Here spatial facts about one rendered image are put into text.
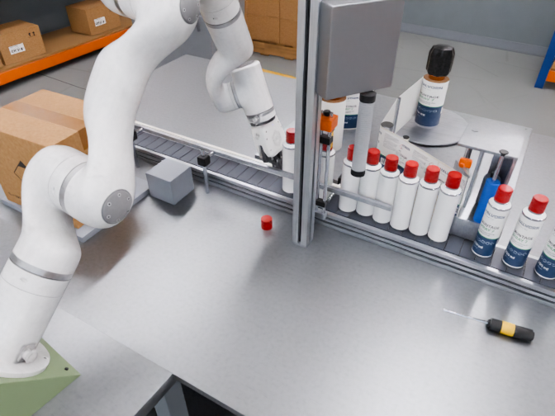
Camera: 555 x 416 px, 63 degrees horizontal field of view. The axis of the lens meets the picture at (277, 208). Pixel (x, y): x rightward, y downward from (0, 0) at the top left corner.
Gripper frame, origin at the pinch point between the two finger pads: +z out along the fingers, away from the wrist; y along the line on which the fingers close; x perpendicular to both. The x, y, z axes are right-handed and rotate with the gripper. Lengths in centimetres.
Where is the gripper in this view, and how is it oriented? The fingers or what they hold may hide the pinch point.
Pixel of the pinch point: (278, 167)
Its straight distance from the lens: 138.9
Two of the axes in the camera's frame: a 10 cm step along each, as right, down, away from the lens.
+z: 3.0, 8.4, 4.6
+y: 5.0, -5.4, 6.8
